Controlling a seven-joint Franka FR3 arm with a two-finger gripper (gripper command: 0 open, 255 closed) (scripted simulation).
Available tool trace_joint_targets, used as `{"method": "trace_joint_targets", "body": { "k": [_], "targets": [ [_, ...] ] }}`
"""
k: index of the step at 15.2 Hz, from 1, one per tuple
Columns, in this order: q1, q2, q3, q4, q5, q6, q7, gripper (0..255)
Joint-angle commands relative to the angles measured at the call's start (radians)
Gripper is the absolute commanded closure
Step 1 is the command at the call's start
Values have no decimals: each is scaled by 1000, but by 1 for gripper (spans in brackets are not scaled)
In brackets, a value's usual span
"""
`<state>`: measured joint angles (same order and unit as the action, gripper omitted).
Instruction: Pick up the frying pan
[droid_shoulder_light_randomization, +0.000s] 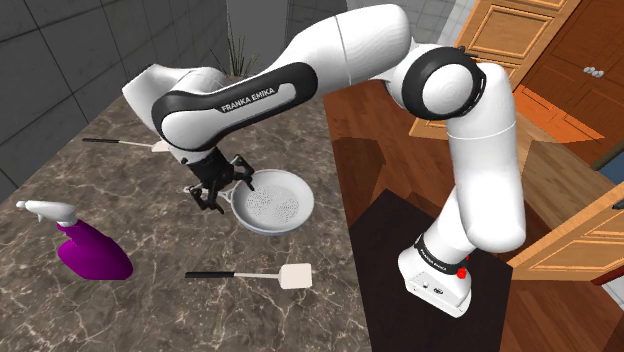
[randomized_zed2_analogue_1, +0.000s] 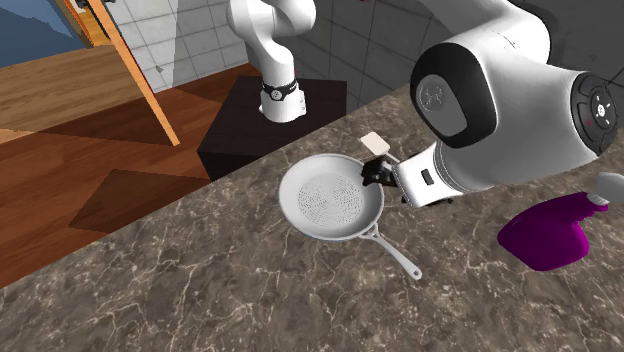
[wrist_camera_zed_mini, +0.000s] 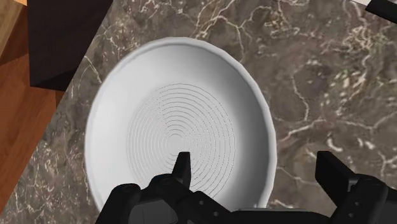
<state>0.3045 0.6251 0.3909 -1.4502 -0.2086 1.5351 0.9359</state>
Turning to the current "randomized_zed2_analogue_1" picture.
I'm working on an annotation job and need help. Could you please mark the dark robot stand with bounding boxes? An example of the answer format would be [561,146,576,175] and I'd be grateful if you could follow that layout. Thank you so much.
[196,76,349,182]

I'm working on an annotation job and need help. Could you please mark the purple spray bottle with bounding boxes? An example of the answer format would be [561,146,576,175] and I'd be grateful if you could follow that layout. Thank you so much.
[497,171,624,272]

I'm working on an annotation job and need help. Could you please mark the cream spatula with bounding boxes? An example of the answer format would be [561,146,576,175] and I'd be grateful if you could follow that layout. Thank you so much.
[360,131,402,165]

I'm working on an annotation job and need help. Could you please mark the white frying pan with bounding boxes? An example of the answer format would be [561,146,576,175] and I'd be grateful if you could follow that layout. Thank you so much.
[278,153,423,282]

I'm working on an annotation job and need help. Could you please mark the orange wooden door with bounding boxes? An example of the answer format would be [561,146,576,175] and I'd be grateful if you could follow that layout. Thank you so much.
[54,0,181,147]

